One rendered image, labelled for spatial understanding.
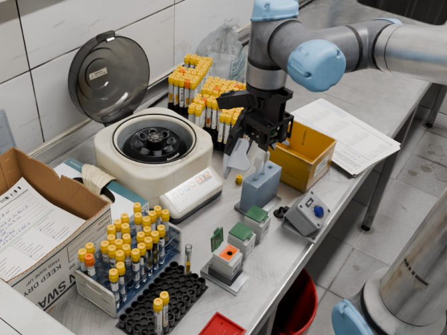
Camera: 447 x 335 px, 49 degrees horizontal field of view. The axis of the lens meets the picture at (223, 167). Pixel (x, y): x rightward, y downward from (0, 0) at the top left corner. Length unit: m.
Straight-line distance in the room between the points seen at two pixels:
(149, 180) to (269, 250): 0.30
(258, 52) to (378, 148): 0.69
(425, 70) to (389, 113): 0.92
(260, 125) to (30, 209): 0.52
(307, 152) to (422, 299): 0.76
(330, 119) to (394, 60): 0.77
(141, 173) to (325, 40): 0.52
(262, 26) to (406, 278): 0.44
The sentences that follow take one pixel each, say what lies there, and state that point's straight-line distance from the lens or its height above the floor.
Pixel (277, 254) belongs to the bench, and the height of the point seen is 0.88.
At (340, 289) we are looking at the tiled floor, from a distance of 2.22.
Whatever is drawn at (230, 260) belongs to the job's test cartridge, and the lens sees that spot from 0.98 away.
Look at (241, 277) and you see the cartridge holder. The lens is 1.04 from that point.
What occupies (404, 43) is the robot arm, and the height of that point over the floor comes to 1.41.
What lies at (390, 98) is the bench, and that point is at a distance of 1.74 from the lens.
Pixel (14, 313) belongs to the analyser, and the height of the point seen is 1.17.
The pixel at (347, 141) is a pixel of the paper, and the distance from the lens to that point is 1.45.
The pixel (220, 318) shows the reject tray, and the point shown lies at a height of 0.88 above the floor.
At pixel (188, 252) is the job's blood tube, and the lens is 0.96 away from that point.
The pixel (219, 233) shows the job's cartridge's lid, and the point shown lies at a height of 0.98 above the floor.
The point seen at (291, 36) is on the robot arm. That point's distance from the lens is 0.78.
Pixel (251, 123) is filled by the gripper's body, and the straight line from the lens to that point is 0.92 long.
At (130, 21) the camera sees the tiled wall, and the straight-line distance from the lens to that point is 1.39.
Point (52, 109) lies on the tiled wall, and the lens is 1.28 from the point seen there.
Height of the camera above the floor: 1.70
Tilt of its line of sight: 40 degrees down
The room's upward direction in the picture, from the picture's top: 6 degrees clockwise
